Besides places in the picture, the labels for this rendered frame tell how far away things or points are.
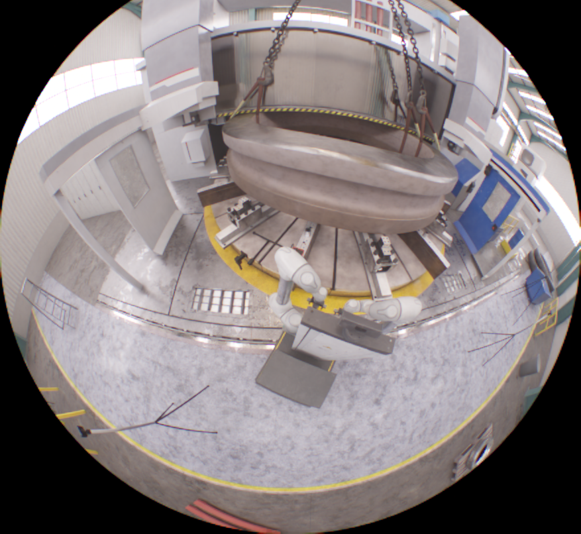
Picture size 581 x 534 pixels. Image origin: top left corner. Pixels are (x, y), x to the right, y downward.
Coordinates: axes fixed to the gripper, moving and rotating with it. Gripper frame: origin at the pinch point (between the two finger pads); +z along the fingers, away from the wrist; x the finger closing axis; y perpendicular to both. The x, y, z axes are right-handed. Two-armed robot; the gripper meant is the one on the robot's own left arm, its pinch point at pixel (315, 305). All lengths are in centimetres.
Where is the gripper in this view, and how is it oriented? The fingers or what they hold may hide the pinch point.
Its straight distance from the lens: 175.6
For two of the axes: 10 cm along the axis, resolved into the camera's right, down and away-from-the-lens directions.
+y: 4.5, -6.9, 5.7
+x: -9.0, -3.6, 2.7
